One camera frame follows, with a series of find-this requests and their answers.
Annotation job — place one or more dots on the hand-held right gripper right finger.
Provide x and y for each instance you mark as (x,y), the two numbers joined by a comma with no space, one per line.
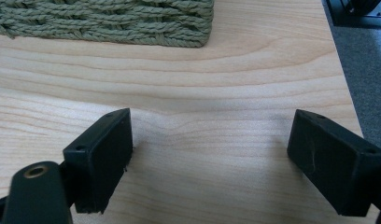
(338,161)

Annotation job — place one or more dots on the green woven basket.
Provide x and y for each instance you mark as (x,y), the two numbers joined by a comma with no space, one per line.
(117,21)

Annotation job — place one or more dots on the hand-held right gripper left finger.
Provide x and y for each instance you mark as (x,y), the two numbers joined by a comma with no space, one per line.
(98,161)

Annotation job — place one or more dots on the black stand with bolted base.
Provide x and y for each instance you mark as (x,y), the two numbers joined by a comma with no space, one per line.
(356,14)

